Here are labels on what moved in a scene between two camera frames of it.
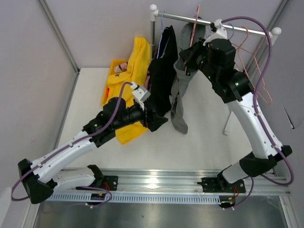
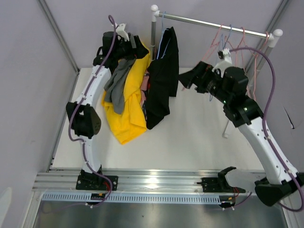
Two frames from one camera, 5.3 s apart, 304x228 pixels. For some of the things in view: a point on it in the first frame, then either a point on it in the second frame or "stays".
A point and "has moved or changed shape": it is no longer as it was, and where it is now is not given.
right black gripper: (190, 53) → (203, 71)
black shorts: (161, 75) stays
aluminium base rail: (168, 186) stays
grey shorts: (190, 33) → (115, 87)
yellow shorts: (137, 72) stays
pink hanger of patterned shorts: (239, 48) → (243, 37)
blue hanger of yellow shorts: (232, 31) → (223, 46)
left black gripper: (155, 121) → (139, 52)
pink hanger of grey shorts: (195, 23) has moved or changed shape
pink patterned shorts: (121, 67) → (144, 90)
